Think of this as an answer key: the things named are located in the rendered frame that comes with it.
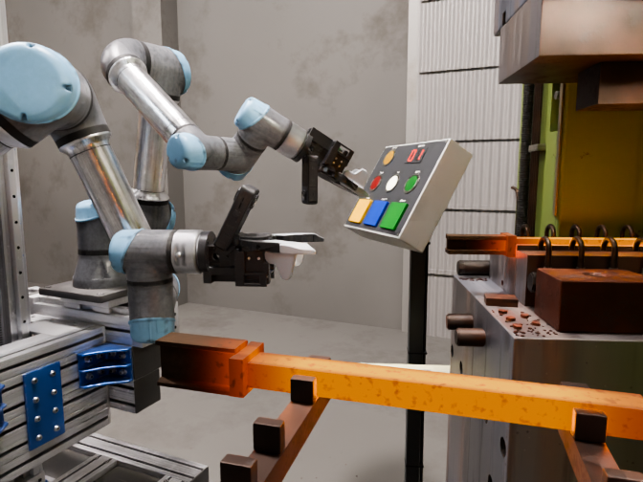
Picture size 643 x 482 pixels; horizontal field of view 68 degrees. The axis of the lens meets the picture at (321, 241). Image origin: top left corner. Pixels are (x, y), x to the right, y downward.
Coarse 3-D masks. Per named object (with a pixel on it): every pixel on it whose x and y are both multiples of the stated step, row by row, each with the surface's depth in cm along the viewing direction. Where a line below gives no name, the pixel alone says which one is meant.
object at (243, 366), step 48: (192, 336) 45; (192, 384) 44; (240, 384) 41; (288, 384) 41; (336, 384) 39; (384, 384) 38; (432, 384) 37; (480, 384) 37; (528, 384) 37; (624, 432) 34
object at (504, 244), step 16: (448, 240) 77; (464, 240) 77; (480, 240) 77; (496, 240) 77; (512, 240) 75; (528, 240) 76; (560, 240) 75; (592, 240) 75; (624, 240) 74; (512, 256) 75
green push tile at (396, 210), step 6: (396, 204) 122; (402, 204) 120; (408, 204) 119; (390, 210) 123; (396, 210) 121; (402, 210) 118; (390, 216) 122; (396, 216) 119; (402, 216) 118; (384, 222) 123; (390, 222) 120; (396, 222) 118; (384, 228) 123; (390, 228) 119
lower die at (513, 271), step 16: (496, 256) 86; (528, 256) 70; (544, 256) 70; (560, 256) 69; (576, 256) 69; (592, 256) 69; (608, 256) 69; (624, 256) 69; (640, 256) 69; (496, 272) 86; (512, 272) 77; (528, 272) 70; (640, 272) 69; (512, 288) 77; (528, 304) 71
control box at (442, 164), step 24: (408, 144) 135; (432, 144) 123; (456, 144) 118; (384, 168) 141; (408, 168) 128; (432, 168) 117; (456, 168) 118; (384, 192) 133; (408, 192) 121; (432, 192) 117; (384, 216) 127; (408, 216) 116; (432, 216) 118; (384, 240) 131; (408, 240) 116
